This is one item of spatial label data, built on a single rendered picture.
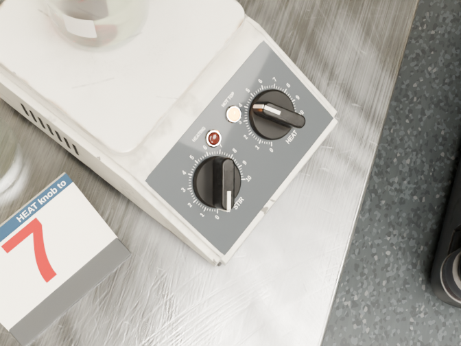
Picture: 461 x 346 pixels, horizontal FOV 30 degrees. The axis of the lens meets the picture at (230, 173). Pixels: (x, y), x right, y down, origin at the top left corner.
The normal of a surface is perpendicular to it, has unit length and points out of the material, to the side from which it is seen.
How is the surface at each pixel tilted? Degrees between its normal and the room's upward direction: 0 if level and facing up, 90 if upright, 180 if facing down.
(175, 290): 0
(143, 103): 0
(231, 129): 30
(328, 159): 0
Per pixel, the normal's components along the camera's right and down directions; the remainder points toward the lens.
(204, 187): 0.43, 0.08
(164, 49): 0.05, -0.25
